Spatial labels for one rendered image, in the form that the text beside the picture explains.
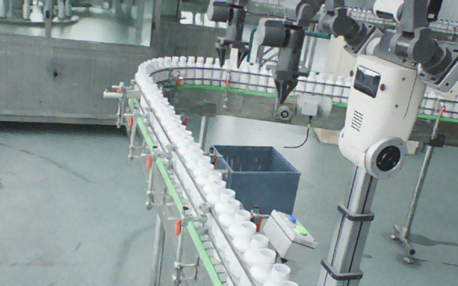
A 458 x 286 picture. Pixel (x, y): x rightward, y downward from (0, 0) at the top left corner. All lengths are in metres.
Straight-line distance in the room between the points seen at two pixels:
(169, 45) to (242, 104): 3.68
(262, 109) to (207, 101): 0.36
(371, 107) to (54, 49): 3.45
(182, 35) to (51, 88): 2.50
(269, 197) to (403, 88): 0.76
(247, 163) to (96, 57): 2.65
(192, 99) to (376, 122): 1.65
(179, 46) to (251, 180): 4.89
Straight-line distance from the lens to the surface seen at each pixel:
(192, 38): 6.91
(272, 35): 1.33
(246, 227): 1.25
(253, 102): 3.27
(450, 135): 3.62
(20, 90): 4.87
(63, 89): 4.86
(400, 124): 1.82
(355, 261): 2.07
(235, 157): 2.41
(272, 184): 2.17
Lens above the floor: 1.74
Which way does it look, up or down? 19 degrees down
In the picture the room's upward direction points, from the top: 9 degrees clockwise
